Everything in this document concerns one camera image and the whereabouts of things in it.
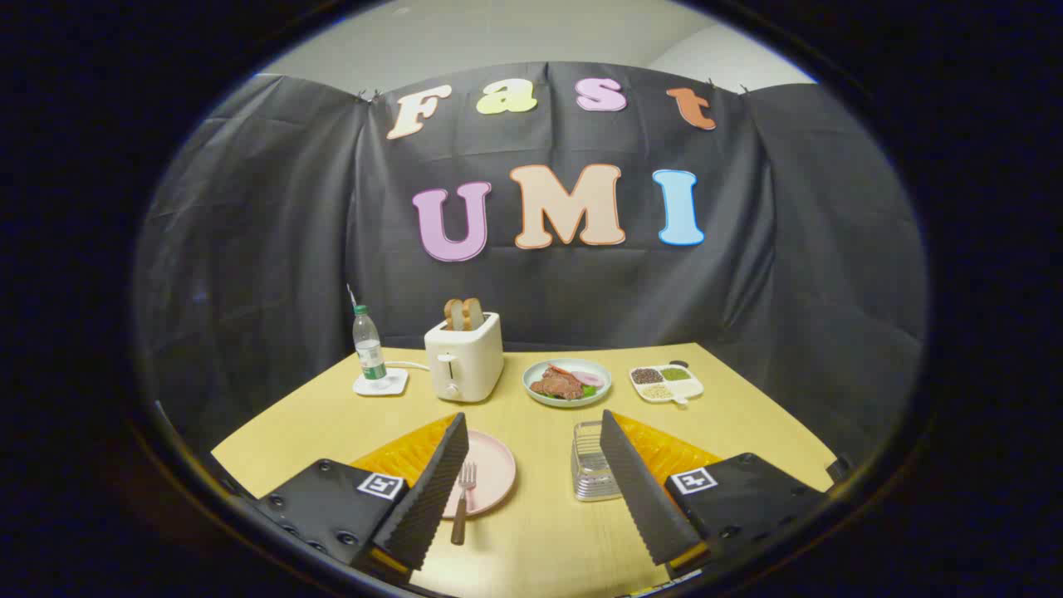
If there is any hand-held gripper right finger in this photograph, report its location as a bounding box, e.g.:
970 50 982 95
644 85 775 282
600 409 831 578

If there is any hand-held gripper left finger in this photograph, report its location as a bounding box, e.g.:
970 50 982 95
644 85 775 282
249 413 470 582

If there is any wooden handled fork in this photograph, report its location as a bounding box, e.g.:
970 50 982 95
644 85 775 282
451 462 478 546

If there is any pink plate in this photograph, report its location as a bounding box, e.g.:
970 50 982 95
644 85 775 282
440 430 517 519

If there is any white divided seasoning dish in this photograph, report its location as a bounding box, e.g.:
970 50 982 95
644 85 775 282
629 364 705 405

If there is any pale green plate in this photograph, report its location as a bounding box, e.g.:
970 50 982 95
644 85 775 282
522 358 613 409

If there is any white square coaster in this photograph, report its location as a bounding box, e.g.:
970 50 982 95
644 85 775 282
353 368 409 397

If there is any cream toaster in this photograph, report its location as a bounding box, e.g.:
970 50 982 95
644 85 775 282
424 311 505 404

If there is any brown steak piece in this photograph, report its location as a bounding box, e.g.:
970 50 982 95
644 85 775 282
530 370 585 401

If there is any clear plastic water bottle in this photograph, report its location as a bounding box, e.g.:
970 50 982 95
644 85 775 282
352 304 389 390

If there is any black backdrop cloth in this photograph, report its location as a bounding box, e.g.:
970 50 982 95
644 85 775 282
133 61 928 466

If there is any metal wire cutlery basket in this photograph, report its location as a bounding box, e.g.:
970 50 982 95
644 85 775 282
571 420 624 502

